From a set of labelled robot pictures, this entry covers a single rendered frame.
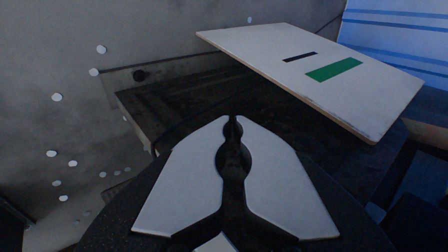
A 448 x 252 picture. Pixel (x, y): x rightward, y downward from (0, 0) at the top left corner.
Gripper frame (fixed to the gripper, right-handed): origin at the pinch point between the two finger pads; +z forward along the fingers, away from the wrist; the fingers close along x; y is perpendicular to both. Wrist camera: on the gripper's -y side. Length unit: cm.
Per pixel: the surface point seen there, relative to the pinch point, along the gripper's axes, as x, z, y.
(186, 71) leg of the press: -15, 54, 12
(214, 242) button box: -1.6, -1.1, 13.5
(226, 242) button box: -0.4, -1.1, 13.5
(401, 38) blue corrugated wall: 97, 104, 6
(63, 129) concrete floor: -47, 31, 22
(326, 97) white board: 21.2, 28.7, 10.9
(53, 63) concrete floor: -44, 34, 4
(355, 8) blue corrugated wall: 78, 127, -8
